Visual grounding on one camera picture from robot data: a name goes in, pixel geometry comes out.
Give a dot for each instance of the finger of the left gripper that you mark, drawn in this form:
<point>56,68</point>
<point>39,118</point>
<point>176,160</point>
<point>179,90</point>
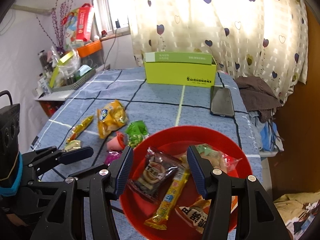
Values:
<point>97,173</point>
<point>73,156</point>

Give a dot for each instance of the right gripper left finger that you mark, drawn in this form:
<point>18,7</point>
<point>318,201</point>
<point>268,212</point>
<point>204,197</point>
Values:
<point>119,171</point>

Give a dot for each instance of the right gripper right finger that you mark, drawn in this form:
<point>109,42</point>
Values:
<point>201,171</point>

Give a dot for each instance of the pale green snack packet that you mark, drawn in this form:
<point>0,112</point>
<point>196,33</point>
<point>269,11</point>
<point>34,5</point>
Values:
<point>73,145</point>

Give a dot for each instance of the purple snack packet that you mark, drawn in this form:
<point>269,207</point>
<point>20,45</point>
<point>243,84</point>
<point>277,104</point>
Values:
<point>111,156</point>

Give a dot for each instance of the clear bag of nuts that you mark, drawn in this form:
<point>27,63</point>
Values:
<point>217,159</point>

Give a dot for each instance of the short gold snack bar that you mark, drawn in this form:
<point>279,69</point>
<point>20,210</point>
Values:
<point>78,129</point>

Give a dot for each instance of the pink jelly cup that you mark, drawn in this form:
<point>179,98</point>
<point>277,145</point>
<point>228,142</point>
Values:
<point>117,143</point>

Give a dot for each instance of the black clear cookie packet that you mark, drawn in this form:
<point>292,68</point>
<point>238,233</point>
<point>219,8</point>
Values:
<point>158,167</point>

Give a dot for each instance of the green foil snack packet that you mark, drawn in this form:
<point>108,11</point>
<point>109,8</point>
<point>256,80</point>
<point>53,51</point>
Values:
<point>136,132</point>

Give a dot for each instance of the orange white bread packet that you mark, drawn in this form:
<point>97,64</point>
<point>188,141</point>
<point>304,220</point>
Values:
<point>196,214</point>

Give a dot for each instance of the yellow chips bag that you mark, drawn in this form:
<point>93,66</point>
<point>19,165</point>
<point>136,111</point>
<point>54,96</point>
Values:
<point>111,118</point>

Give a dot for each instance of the long gold snack bar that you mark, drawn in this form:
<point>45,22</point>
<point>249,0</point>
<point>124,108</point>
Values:
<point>161,216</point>

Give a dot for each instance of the black binder clip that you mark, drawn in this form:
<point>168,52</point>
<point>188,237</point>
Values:
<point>35,144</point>

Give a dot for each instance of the blue plaid bed sheet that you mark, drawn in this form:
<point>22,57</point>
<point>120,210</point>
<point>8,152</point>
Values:
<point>159,106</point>

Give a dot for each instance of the white side table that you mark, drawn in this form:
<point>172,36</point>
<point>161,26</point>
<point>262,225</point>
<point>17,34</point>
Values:
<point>60,96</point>

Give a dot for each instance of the black smartphone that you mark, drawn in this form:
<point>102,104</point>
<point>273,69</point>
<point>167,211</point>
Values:
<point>221,102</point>

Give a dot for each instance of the blue clothes pile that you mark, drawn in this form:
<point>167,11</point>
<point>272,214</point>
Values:
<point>266,135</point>

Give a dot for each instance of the brown cloth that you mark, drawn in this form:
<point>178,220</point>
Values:
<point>257,96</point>

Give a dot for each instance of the brown wooden wardrobe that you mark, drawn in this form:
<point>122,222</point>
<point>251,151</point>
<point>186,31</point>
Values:
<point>296,169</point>

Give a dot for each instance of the clear plastic bag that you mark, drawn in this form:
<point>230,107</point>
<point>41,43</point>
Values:
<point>66,67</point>

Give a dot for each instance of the beige bedding pile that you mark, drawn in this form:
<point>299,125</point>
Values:
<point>298,210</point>

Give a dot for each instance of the lime green cardboard box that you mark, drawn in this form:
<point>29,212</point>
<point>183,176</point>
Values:
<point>180,68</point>

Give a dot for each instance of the orange storage box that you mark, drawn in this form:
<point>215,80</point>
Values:
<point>89,49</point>

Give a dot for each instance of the red gift box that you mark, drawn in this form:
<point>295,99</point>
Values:
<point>78,24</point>

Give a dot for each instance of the purple flower branches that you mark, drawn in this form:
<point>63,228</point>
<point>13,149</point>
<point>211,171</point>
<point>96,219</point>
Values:
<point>59,16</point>

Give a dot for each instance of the heart pattern curtain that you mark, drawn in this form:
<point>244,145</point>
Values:
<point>264,38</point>

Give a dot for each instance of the black camera module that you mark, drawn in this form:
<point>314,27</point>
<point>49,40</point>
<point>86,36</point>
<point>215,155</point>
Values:
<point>11,158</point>

